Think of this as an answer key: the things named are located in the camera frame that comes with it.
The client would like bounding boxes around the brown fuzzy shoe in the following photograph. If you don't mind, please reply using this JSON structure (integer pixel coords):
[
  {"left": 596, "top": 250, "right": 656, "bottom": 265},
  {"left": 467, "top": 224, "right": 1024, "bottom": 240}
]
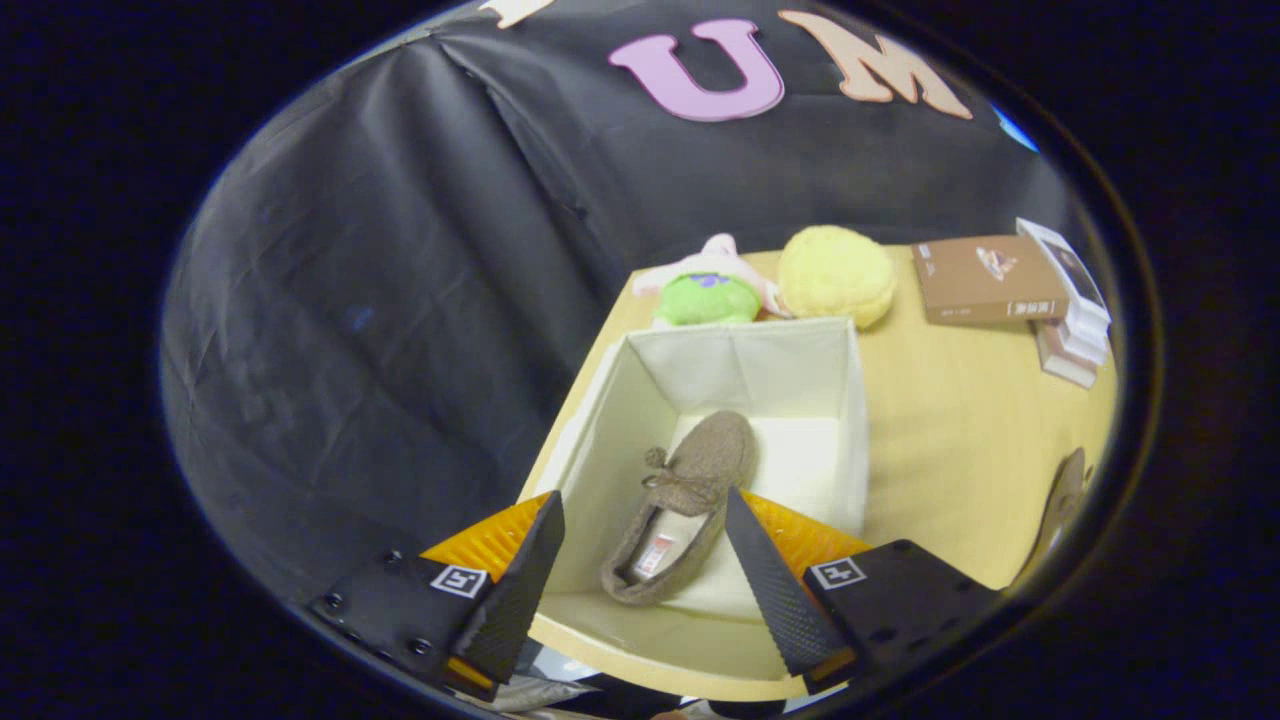
[
  {"left": 600, "top": 410, "right": 758, "bottom": 606},
  {"left": 1010, "top": 447, "right": 1091, "bottom": 591}
]

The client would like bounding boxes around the green and pink plush toy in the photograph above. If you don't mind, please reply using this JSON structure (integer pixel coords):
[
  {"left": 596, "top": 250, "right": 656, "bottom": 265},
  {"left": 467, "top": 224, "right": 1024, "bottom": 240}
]
[{"left": 632, "top": 233, "right": 791, "bottom": 329}]

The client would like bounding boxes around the brown book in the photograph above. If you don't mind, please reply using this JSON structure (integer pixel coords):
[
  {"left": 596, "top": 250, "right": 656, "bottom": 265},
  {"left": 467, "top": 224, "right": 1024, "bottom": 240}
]
[{"left": 910, "top": 235, "right": 1071, "bottom": 326}]

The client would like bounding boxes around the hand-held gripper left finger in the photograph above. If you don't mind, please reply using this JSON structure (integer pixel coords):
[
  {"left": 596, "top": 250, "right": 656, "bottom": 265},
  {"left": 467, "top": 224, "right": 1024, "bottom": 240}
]
[{"left": 308, "top": 492, "right": 565, "bottom": 701}]

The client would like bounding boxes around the beige fabric storage box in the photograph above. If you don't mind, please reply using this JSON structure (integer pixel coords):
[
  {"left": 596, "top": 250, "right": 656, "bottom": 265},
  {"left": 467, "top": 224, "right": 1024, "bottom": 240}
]
[{"left": 520, "top": 315, "right": 871, "bottom": 701}]

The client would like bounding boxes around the yellow round plush cushion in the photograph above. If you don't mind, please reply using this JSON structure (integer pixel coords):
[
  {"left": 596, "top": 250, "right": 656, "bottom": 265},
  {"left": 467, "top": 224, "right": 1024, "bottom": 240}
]
[{"left": 778, "top": 225, "right": 898, "bottom": 329}]

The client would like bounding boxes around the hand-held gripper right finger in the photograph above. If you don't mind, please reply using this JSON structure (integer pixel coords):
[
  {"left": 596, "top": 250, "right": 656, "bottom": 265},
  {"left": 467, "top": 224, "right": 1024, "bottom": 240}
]
[{"left": 727, "top": 490, "right": 1001, "bottom": 696}]

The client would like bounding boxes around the black backdrop cloth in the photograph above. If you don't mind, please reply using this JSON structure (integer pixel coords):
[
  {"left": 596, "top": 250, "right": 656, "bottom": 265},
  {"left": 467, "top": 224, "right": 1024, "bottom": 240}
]
[{"left": 160, "top": 0, "right": 1091, "bottom": 606}]

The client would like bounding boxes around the maroon book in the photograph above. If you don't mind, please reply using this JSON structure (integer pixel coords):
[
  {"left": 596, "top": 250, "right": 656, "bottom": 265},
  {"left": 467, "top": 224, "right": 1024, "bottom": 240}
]
[{"left": 1035, "top": 320, "right": 1101, "bottom": 389}]

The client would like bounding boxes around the white book with dark cover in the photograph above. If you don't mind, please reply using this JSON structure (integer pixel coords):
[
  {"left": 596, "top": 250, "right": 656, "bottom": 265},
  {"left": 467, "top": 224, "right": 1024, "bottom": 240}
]
[{"left": 1015, "top": 218, "right": 1113, "bottom": 326}]

